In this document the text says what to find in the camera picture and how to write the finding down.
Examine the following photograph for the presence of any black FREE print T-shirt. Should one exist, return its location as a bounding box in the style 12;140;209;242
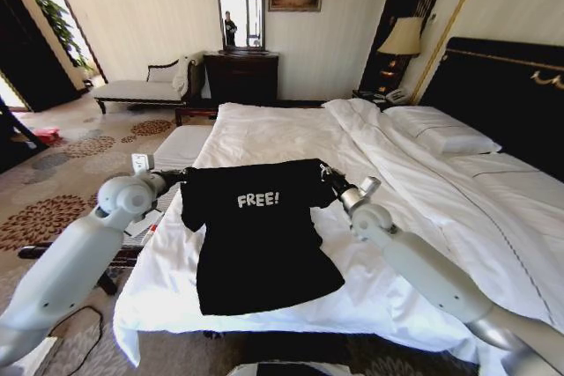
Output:
179;158;345;317

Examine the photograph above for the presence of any white cushioned bed bench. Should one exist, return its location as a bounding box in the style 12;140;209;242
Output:
152;105;220;173

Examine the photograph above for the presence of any white sheeted bed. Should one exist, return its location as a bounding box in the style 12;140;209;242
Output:
113;100;564;369

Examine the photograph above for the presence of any white paper sheet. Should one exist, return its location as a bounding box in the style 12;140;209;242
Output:
124;210;163;240

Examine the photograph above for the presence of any white duvet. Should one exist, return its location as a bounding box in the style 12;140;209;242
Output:
323;98;564;334

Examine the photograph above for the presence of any dark wooden nightstand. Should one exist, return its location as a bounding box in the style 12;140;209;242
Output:
351;88;400;109

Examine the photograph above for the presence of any cream chaise longue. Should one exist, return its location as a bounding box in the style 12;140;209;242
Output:
93;55;206;114

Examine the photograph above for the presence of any white cloth on chaise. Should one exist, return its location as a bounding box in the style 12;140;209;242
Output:
171;55;192;99

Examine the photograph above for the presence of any white desk telephone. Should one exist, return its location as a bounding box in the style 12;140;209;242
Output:
382;88;410;105

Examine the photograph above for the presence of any plump white pillow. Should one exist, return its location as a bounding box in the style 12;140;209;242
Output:
384;105;503;158

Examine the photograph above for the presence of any dark wooden dresser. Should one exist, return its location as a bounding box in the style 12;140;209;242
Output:
203;51;280;107

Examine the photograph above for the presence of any red item on carpet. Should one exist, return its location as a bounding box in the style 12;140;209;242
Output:
33;126;61;147

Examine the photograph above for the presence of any table lamp with cream shade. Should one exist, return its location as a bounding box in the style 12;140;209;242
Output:
376;16;426;92

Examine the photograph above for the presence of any person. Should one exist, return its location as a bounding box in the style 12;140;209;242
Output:
222;10;239;48

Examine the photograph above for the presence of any flat white pillow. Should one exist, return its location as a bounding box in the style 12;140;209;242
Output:
456;152;553;184

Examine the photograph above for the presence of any dark headboard with gold trim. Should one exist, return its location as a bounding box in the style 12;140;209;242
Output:
418;36;564;184

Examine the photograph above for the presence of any dark framed standing mirror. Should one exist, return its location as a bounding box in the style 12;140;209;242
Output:
211;0;269;55

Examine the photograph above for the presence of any dark wooden wardrobe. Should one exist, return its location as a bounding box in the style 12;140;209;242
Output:
0;0;81;114

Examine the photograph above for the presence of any green leafy plant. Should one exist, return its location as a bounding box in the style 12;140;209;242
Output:
25;0;96;74

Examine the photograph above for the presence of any white robot front shell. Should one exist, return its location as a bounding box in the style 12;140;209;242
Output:
226;361;354;376

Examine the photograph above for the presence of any black floor cable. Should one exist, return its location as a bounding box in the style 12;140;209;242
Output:
42;304;108;376

